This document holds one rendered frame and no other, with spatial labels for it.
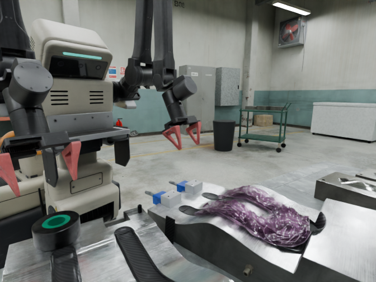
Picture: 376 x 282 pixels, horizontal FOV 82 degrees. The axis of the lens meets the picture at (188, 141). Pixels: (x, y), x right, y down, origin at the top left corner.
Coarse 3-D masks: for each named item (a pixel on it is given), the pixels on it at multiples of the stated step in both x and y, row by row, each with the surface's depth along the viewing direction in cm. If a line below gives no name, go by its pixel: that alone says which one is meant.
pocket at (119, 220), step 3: (123, 213) 52; (126, 216) 51; (102, 219) 49; (117, 219) 51; (120, 219) 51; (123, 219) 52; (126, 219) 51; (129, 219) 49; (108, 222) 50; (111, 222) 50; (114, 222) 51; (117, 222) 51; (120, 222) 52; (105, 225) 50; (108, 225) 50; (111, 225) 50
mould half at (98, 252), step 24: (144, 216) 50; (96, 240) 42; (144, 240) 42; (168, 240) 42; (24, 264) 36; (48, 264) 36; (96, 264) 36; (120, 264) 37; (168, 264) 37; (192, 264) 35
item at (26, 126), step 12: (24, 108) 41; (12, 120) 40; (24, 120) 40; (36, 120) 41; (24, 132) 40; (36, 132) 41; (48, 132) 43; (60, 132) 43; (12, 144) 38; (24, 144) 42; (36, 144) 42
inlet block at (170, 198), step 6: (150, 192) 69; (162, 192) 67; (168, 192) 64; (174, 192) 64; (180, 192) 64; (156, 198) 64; (162, 198) 62; (168, 198) 60; (174, 198) 61; (180, 198) 64; (156, 204) 64; (162, 204) 62; (168, 204) 60; (174, 204) 62
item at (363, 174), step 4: (368, 168) 91; (360, 172) 86; (364, 172) 86; (368, 172) 86; (372, 172) 86; (356, 176) 84; (360, 176) 83; (364, 176) 82; (368, 176) 82; (372, 176) 82; (372, 180) 80
